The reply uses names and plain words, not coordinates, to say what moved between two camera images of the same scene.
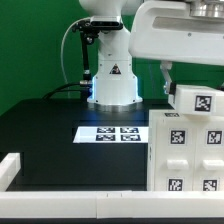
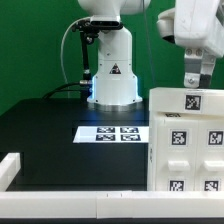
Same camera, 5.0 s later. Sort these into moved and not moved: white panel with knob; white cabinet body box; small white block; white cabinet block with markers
Moved: white cabinet block with markers
Not moved: white cabinet body box; white panel with knob; small white block
